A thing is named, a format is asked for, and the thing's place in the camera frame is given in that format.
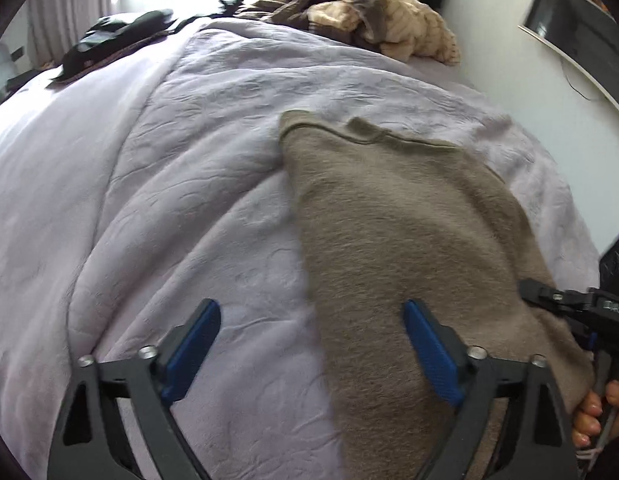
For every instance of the cream striped clothes pile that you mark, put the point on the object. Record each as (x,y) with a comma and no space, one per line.
(414,25)

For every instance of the wall switch plate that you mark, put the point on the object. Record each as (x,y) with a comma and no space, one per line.
(17,53)

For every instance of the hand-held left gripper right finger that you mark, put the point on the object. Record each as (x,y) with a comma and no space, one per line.
(432,355)

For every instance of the beige knit garment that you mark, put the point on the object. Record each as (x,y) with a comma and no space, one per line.
(389,235)

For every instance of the lavender curtain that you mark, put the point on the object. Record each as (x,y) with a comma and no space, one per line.
(64,10)

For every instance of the brown clothes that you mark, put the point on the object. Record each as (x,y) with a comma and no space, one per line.
(289,10)

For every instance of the person's right hand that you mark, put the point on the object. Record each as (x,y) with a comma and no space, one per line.
(587,422)

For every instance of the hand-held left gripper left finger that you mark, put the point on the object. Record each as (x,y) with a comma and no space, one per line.
(189,350)

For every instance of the black clothes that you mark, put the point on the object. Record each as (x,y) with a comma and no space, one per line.
(114,35)

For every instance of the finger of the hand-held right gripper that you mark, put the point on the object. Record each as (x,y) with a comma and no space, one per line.
(549,296)

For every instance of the wall-mounted television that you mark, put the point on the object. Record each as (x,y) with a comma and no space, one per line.
(564,25)

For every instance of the lavender embossed blanket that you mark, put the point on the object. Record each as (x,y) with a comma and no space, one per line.
(139,185)

